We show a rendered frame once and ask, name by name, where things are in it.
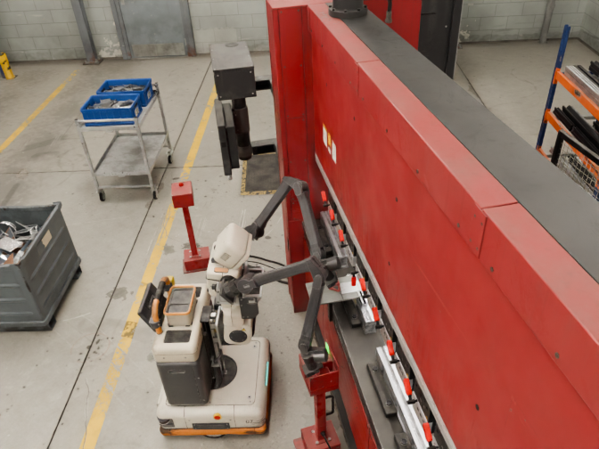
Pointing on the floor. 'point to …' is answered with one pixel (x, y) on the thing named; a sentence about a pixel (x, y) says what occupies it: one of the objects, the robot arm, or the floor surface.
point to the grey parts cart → (128, 149)
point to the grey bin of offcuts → (34, 265)
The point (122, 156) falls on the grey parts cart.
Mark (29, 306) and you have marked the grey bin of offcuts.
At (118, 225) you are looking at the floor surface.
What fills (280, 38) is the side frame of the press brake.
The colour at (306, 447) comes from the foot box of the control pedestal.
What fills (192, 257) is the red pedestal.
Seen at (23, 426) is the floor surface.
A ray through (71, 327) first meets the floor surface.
